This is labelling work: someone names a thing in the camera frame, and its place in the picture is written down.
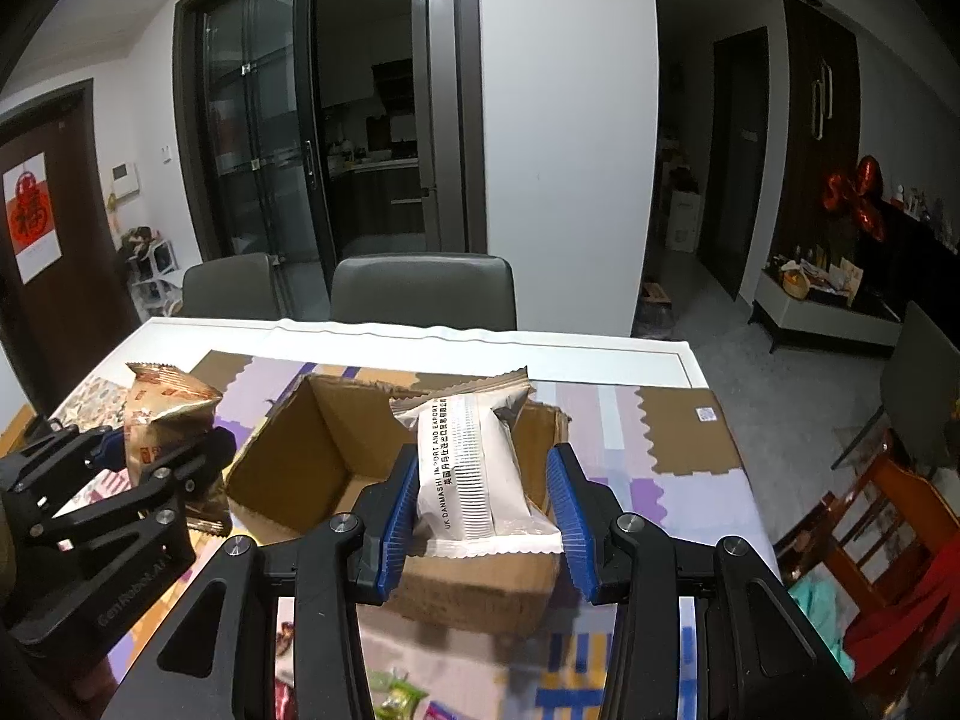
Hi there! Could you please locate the teal cloth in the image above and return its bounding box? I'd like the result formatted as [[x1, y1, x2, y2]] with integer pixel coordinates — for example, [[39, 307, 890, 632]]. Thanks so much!
[[787, 574, 856, 680]]

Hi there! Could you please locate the black range hood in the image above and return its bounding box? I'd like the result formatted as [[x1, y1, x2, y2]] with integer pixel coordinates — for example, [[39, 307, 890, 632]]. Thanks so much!
[[373, 58, 416, 102]]

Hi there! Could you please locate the white storage rack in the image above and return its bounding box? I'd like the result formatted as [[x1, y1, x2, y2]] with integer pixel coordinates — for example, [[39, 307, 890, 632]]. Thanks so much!
[[120, 229, 185, 320]]

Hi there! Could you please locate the dark brown door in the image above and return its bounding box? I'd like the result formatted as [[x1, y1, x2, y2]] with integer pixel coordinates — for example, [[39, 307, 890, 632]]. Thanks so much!
[[0, 79, 125, 421]]

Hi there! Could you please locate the orange wooden chair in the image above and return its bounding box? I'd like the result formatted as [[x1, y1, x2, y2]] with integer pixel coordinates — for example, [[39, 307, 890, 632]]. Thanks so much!
[[772, 435, 960, 691]]

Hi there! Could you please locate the white low cabinet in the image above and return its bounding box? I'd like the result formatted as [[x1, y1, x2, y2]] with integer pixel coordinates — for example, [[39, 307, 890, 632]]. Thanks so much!
[[750, 259, 905, 357]]

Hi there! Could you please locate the dark kitchen cabinet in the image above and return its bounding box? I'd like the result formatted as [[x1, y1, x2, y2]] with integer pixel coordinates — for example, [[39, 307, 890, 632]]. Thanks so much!
[[330, 157, 422, 241]]

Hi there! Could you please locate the red garment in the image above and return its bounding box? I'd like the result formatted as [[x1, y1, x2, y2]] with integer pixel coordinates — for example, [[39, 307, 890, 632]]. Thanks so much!
[[844, 540, 960, 683]]

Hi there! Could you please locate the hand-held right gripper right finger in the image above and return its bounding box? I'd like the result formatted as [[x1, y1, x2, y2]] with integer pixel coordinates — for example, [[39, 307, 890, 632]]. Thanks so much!
[[545, 444, 878, 720]]

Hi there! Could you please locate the brown cardboard box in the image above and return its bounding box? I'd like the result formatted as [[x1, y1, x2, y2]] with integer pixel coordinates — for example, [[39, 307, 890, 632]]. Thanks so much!
[[225, 373, 571, 638]]

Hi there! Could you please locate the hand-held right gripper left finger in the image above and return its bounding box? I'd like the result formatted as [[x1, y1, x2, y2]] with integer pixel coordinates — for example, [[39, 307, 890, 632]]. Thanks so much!
[[101, 456, 421, 720]]

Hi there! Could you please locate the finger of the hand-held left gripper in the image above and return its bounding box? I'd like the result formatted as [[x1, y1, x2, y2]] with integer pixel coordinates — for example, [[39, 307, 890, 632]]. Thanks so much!
[[43, 426, 238, 550], [0, 424, 125, 533]]

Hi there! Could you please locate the white carton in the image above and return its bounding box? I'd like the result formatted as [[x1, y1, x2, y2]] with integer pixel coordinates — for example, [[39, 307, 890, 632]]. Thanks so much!
[[667, 187, 702, 252]]

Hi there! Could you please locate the red foil balloon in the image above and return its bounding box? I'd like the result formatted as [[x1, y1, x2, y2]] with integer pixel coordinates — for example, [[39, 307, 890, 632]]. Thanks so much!
[[823, 155, 886, 241]]

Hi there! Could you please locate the grey dining chair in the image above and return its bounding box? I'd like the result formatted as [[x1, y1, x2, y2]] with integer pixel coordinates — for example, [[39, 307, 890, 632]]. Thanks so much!
[[182, 253, 282, 320], [832, 300, 960, 481], [330, 255, 518, 331]]

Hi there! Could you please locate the colourful patchwork tablecloth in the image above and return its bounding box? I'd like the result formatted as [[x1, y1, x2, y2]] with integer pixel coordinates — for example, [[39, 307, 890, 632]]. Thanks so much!
[[45, 349, 758, 720]]

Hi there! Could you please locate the red wall poster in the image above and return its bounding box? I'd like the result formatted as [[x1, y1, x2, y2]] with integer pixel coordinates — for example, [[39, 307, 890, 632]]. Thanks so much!
[[2, 152, 61, 286]]

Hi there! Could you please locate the green snack packet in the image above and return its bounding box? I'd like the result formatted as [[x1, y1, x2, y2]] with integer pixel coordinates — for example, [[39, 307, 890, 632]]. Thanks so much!
[[373, 671, 430, 720]]

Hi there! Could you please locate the dark framed glass sliding door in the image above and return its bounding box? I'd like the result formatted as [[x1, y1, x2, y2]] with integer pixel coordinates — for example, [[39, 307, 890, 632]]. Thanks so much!
[[174, 0, 481, 293]]

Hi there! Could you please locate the dark sideboard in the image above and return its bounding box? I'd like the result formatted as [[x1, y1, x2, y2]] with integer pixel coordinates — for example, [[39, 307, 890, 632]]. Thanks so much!
[[855, 195, 960, 316]]

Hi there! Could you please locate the white snack packet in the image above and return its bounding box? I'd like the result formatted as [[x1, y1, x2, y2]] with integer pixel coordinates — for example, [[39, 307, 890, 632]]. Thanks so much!
[[388, 366, 565, 560]]

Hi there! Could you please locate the dark hallway door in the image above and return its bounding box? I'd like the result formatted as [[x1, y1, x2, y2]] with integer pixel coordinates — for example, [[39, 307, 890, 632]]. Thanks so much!
[[709, 26, 770, 301]]

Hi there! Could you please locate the floral patterned placemat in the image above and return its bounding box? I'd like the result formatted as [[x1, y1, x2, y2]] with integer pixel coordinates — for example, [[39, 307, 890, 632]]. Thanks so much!
[[56, 375, 132, 428]]

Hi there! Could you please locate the dark wardrobe with metal handles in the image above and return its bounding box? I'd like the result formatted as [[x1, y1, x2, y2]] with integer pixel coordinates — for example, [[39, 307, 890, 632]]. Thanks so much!
[[780, 0, 860, 241]]

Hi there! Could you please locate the golden snack packet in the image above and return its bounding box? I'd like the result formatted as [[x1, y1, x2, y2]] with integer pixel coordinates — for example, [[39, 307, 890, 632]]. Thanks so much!
[[124, 362, 232, 537]]

